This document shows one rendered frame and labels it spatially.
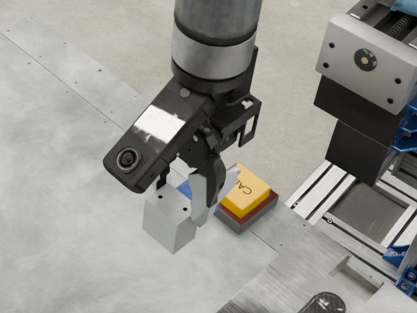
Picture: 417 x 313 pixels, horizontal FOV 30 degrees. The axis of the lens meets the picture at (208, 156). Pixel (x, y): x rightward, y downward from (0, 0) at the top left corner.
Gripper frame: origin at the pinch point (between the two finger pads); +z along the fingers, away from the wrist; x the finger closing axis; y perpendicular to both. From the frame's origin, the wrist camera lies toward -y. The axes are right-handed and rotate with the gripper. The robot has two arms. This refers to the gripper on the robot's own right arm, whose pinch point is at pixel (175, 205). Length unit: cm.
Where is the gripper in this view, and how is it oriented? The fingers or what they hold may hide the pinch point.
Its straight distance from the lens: 85.7
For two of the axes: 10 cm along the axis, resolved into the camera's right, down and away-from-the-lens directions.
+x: -7.3, -5.6, 4.0
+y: 6.8, -4.8, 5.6
